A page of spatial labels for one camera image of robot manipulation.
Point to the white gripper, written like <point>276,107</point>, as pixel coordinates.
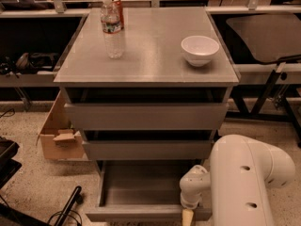
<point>190,201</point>

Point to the grey bottom drawer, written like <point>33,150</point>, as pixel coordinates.
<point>139,190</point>

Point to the grey drawer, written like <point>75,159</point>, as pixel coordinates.
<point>139,190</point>
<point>148,149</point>
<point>146,117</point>

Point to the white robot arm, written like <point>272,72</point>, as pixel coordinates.
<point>241,169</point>

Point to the grey drawer cabinet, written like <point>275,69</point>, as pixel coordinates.
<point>152,69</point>

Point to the grey top drawer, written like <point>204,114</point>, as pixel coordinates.
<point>146,117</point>

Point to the grey middle drawer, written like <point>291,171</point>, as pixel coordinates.
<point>148,149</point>

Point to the brown cardboard box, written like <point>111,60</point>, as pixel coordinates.
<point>59,140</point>

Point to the white ceramic bowl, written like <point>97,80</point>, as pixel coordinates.
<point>199,50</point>

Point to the black equipment left floor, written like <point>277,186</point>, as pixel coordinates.
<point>30,201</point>

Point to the black office chair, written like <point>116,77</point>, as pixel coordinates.
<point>266,50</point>

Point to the clear plastic water bottle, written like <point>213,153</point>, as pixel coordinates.
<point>111,25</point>

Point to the red soda can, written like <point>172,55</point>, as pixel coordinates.
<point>118,3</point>

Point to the dark headphones on shelf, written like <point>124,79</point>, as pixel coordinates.
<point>30,63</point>

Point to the metal shelf frame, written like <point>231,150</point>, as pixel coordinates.
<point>35,26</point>

